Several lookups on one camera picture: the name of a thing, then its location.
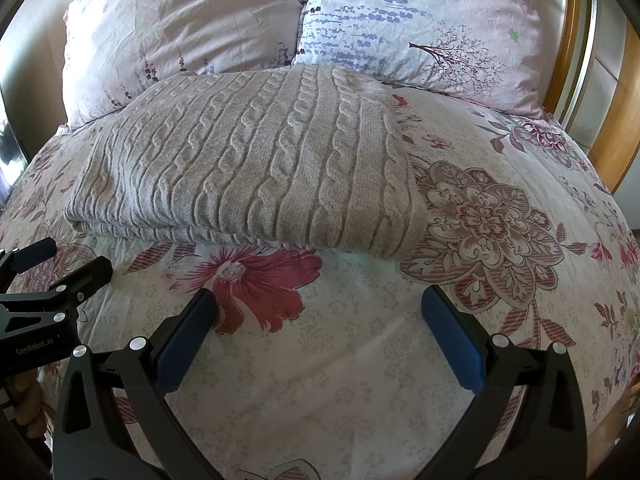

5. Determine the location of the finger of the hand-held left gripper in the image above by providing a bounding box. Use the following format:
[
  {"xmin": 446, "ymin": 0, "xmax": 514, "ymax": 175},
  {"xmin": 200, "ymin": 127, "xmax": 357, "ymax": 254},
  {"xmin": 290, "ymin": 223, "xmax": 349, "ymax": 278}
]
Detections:
[
  {"xmin": 0, "ymin": 239, "xmax": 59, "ymax": 286},
  {"xmin": 0, "ymin": 256, "xmax": 114, "ymax": 337}
]

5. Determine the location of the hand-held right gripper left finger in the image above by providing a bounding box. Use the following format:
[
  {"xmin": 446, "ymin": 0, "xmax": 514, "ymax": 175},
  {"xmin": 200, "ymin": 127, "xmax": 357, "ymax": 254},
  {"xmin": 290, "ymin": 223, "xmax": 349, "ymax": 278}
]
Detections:
[{"xmin": 52, "ymin": 290, "xmax": 227, "ymax": 480}]

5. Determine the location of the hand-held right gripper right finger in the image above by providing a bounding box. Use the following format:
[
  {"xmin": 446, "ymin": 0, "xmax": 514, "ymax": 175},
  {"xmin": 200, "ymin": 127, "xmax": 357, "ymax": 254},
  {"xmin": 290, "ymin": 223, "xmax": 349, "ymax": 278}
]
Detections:
[{"xmin": 421, "ymin": 285, "xmax": 589, "ymax": 480}]

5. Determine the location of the beige cable-knit sweater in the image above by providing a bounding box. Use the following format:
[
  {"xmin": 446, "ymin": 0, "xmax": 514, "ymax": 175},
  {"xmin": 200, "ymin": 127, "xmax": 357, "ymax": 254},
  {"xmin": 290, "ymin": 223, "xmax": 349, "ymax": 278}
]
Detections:
[{"xmin": 64, "ymin": 65, "xmax": 427, "ymax": 262}]

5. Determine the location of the person's left hand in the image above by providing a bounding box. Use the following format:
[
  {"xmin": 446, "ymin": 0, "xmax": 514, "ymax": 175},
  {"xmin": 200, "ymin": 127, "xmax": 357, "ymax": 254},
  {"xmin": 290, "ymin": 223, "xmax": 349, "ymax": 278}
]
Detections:
[{"xmin": 9, "ymin": 369, "xmax": 50, "ymax": 442}]

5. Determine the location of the floral bedsheet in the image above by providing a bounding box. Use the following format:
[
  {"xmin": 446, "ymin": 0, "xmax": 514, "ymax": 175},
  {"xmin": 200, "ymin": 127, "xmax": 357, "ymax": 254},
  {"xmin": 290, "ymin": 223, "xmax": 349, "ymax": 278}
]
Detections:
[{"xmin": 0, "ymin": 79, "xmax": 640, "ymax": 480}]

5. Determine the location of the pink pillow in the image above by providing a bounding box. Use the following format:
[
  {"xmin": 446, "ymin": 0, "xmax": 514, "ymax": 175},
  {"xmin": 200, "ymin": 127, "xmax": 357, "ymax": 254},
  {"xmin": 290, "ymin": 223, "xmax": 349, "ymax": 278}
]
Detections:
[{"xmin": 62, "ymin": 0, "xmax": 309, "ymax": 129}]

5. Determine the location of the blue flower print pillow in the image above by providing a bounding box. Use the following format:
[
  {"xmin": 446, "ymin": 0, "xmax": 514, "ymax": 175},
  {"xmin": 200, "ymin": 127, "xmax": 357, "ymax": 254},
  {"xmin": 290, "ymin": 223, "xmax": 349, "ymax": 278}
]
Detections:
[{"xmin": 292, "ymin": 0, "xmax": 552, "ymax": 121}]

